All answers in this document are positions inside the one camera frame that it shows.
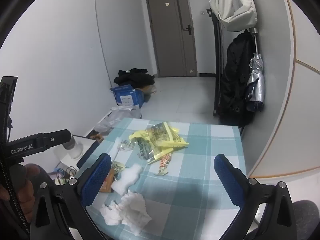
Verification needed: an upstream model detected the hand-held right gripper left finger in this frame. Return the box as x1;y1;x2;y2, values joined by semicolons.
30;153;112;240

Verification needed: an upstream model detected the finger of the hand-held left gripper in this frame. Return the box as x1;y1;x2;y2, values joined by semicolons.
36;129;73;152

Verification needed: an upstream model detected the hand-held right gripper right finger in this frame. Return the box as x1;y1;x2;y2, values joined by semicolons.
214;154;299;240

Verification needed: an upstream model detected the small pale yellow sachet wrapper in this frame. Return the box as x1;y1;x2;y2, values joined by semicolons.
110;162;125;174

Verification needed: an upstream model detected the large yellow clear snack bag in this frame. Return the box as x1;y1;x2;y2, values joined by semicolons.
120;122;189;165

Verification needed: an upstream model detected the person's left hand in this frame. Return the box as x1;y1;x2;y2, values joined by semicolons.
17;163;41;222

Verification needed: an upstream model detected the brown snack wrapper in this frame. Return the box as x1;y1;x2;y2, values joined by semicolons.
99;169;117;193

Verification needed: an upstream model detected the white cup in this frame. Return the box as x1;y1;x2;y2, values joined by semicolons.
62;136;84;159

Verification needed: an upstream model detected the white foam block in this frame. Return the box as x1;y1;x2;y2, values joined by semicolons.
111;163;143;195

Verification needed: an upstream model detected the teal checked tablecloth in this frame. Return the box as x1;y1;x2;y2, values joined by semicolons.
85;118;248;240

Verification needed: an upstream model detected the crumpled white tissue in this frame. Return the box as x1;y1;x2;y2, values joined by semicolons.
100;190;152;235

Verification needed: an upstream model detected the grey plastic bag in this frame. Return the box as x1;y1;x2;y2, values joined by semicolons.
96;105;143;133

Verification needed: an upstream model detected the red white checked wrapper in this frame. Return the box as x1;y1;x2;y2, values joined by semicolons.
154;154;173;176

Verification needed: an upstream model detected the blue cardboard box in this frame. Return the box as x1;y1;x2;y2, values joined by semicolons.
109;84;145;109

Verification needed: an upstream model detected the white wardrobe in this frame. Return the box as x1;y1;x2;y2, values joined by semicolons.
240;0;320;178

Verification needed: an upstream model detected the black clothes pile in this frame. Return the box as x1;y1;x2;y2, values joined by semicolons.
114;68;155;87

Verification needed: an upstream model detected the black hanging jacket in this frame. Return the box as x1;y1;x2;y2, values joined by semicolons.
219;30;257;128

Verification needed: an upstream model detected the silver folded umbrella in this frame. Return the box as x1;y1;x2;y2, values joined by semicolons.
246;52;265;112

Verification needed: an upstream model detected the brown crumpled bag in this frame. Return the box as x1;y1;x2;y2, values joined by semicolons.
142;84;158;96

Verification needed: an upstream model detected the grey brown door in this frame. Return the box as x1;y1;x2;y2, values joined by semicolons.
146;0;198;78

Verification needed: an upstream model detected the metal coat hook rod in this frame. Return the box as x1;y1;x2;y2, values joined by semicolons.
250;28;259;55

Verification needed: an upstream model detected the white hanging bag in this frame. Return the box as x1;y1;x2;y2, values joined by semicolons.
209;0;258;32

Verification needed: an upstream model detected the basket of cables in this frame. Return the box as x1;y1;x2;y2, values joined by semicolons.
56;166;77;181

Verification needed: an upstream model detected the black metal door frame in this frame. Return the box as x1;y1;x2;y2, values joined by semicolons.
205;0;224;117

